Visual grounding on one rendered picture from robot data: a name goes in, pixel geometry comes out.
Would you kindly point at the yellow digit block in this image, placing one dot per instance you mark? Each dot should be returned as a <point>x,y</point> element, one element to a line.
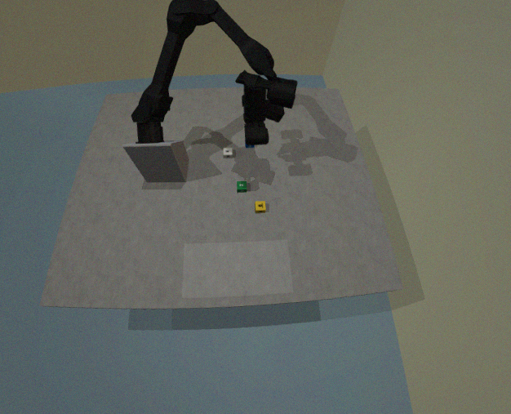
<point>260,207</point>

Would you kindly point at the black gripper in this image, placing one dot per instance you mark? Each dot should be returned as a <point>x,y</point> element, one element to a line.
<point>255,131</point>

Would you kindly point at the green block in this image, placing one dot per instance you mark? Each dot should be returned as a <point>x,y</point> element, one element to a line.
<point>241,186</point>

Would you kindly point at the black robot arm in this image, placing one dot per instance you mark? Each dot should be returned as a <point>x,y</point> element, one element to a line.
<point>182,17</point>

